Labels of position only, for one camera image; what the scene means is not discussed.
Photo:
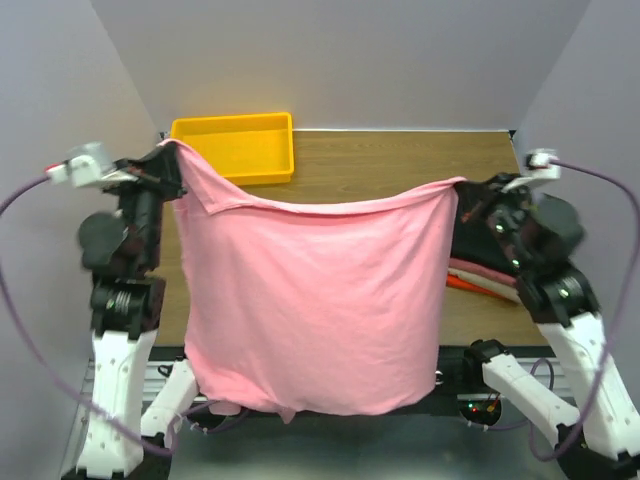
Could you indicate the beige folded t shirt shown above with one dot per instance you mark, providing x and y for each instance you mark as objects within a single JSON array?
[{"x": 498, "y": 290}]

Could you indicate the orange folded t shirt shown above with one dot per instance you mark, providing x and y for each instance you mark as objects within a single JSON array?
[{"x": 458, "y": 283}]

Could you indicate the dusty rose folded t shirt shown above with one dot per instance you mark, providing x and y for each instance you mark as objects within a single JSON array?
[{"x": 469, "y": 270}]

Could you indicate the left aluminium rail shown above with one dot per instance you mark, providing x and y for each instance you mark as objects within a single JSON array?
[{"x": 127, "y": 306}]

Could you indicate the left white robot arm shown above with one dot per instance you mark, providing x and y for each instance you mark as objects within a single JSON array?
[{"x": 124, "y": 439}]

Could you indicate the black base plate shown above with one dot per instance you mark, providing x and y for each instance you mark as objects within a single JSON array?
[{"x": 539, "y": 359}]

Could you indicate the black folded t shirt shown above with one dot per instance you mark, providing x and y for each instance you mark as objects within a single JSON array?
[{"x": 474, "y": 242}]

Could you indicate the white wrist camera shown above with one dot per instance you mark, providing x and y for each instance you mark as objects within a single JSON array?
[
  {"x": 88, "y": 166},
  {"x": 540, "y": 168}
]

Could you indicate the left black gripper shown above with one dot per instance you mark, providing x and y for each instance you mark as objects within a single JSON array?
[{"x": 151, "y": 175}]

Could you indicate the front aluminium rail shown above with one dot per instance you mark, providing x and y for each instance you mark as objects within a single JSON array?
[{"x": 150, "y": 385}]

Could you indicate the pink t shirt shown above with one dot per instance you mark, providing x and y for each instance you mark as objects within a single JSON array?
[{"x": 328, "y": 308}]

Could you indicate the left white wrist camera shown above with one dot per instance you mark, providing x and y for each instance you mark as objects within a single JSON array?
[{"x": 88, "y": 166}]

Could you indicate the aluminium rail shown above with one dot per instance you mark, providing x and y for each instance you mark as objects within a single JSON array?
[
  {"x": 150, "y": 385},
  {"x": 127, "y": 306}
]

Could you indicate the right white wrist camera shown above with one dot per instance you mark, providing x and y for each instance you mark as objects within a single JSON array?
[{"x": 540, "y": 168}]

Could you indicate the yellow plastic bin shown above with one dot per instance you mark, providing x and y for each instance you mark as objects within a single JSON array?
[{"x": 248, "y": 149}]

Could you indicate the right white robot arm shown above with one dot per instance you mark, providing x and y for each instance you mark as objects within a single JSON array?
[{"x": 597, "y": 435}]

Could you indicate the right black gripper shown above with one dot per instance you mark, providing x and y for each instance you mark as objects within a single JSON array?
[{"x": 489, "y": 198}]

